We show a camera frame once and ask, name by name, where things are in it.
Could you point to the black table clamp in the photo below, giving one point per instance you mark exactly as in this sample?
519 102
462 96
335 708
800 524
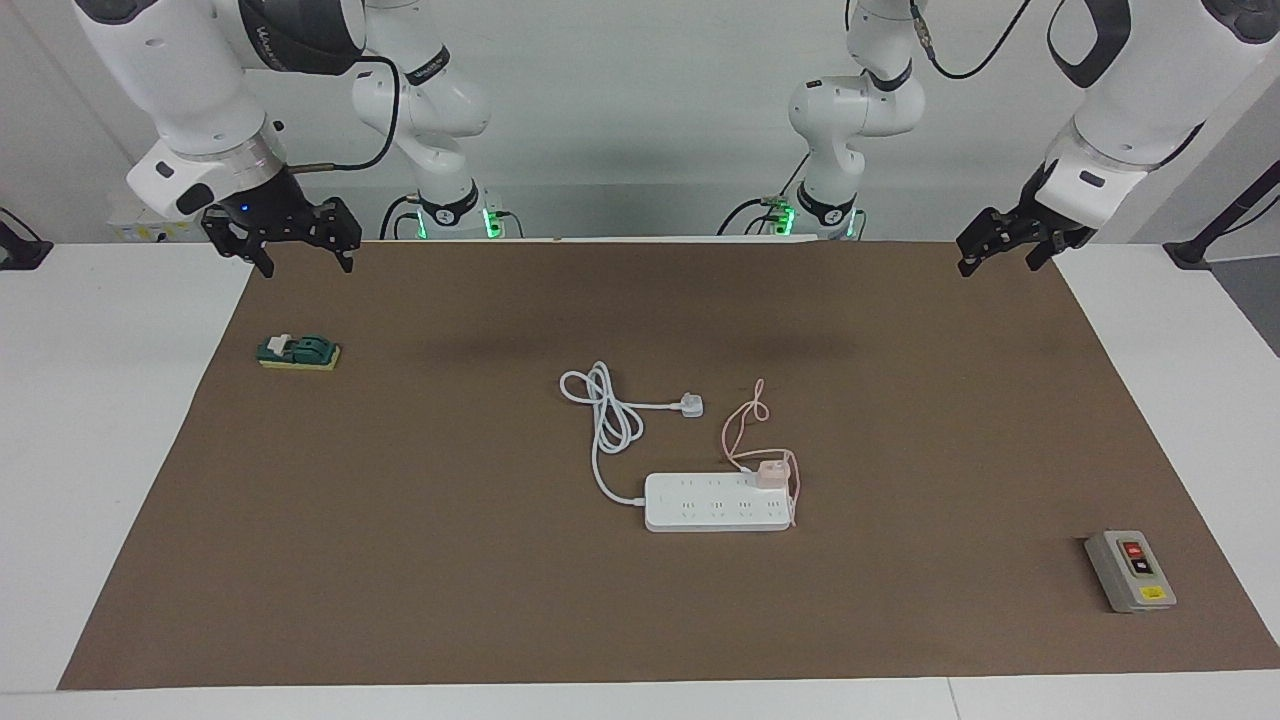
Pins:
20 250

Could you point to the yellowish box behind table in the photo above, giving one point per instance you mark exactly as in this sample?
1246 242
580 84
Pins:
135 232

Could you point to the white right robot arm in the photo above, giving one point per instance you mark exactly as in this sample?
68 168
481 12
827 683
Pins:
190 90

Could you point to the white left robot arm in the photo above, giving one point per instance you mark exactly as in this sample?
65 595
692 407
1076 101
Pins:
1130 120

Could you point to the white power strip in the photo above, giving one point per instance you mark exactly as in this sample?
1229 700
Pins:
700 505

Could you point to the pink charger plug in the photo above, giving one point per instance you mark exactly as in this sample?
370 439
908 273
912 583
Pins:
770 473

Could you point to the black stand pole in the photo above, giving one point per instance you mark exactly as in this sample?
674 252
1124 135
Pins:
1215 230

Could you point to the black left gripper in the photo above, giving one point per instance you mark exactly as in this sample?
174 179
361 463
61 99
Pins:
1050 222

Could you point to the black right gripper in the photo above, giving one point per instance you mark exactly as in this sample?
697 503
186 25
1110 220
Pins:
262 205

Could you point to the brown table mat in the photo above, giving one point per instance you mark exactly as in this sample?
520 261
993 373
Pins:
450 560

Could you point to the grey on-off switch box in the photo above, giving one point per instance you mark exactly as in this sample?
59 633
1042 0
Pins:
1130 575

